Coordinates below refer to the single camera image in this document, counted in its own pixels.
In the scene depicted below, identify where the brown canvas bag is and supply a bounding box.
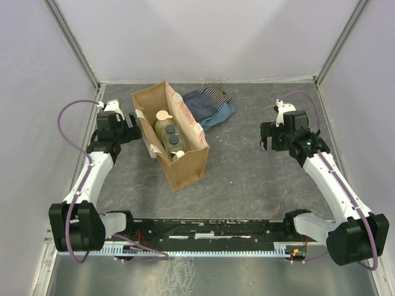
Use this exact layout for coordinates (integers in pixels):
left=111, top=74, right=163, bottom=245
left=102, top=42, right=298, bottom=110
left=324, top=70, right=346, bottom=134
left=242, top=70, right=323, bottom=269
left=131, top=81, right=209, bottom=191

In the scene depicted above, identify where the green bottle with pump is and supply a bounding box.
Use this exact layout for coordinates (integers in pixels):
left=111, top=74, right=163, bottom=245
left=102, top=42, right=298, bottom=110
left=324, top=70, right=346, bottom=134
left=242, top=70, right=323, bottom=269
left=155, top=110, right=175, bottom=142

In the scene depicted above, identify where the clear bottle yellow label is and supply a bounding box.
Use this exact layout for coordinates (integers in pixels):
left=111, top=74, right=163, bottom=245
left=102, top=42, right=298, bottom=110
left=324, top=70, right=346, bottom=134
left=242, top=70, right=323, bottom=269
left=161, top=125, right=181, bottom=140

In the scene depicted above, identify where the clear bottle black label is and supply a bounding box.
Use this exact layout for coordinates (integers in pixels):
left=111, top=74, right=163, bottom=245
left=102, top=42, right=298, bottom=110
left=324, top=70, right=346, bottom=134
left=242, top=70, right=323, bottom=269
left=164, top=135, right=186, bottom=155

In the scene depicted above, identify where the yellow bottle white cap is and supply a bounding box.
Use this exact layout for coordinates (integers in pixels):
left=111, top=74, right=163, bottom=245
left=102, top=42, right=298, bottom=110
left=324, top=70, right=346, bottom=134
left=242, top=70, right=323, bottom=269
left=171, top=150, right=185, bottom=162

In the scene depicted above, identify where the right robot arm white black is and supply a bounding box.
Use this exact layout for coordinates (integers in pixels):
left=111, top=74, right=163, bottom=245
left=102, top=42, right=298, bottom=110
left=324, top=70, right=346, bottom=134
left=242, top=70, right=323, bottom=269
left=260, top=110, right=389, bottom=271

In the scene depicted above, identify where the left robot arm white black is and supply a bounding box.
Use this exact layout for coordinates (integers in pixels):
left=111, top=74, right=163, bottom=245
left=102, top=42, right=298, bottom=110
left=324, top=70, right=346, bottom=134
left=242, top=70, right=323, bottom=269
left=49, top=111, right=142, bottom=252

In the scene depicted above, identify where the light blue folded cloth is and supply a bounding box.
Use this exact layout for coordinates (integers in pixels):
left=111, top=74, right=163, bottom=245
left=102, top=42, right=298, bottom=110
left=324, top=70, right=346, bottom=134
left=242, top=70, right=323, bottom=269
left=199, top=102, right=236, bottom=131

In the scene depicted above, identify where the striped folded cloth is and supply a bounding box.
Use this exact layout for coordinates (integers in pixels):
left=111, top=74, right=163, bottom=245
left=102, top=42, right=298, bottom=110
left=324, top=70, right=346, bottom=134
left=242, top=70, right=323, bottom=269
left=199, top=84, right=231, bottom=109

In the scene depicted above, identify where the dark blue folded cloth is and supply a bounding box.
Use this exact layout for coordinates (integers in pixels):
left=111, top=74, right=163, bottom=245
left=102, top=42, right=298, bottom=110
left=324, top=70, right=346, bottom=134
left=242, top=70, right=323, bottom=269
left=182, top=90, right=218, bottom=123

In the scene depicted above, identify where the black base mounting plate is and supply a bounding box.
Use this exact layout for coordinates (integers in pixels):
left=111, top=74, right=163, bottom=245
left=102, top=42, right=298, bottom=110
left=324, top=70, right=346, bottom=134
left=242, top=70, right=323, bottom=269
left=121, top=218, right=312, bottom=252

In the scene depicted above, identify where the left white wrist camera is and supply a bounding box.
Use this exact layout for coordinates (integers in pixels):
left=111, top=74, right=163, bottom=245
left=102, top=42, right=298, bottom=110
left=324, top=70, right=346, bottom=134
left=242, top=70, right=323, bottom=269
left=98, top=99, right=125, bottom=121

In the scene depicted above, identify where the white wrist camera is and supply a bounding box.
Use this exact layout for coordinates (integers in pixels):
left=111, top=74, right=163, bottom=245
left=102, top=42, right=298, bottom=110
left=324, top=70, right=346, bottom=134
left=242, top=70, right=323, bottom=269
left=275, top=99, right=296, bottom=127
left=98, top=99, right=125, bottom=121

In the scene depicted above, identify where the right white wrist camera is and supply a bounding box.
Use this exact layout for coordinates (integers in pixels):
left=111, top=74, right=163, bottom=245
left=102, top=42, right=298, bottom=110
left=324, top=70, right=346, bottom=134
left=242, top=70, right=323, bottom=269
left=275, top=99, right=296, bottom=127

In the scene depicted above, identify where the white slotted cable duct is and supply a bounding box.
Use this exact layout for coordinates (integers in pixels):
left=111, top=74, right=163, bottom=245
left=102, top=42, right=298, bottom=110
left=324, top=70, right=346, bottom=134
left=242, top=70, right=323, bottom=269
left=58, top=242, right=306, bottom=257

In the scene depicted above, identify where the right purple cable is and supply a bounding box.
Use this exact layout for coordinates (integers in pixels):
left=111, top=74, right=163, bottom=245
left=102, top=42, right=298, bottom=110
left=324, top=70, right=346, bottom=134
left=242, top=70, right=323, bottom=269
left=276, top=91, right=380, bottom=271

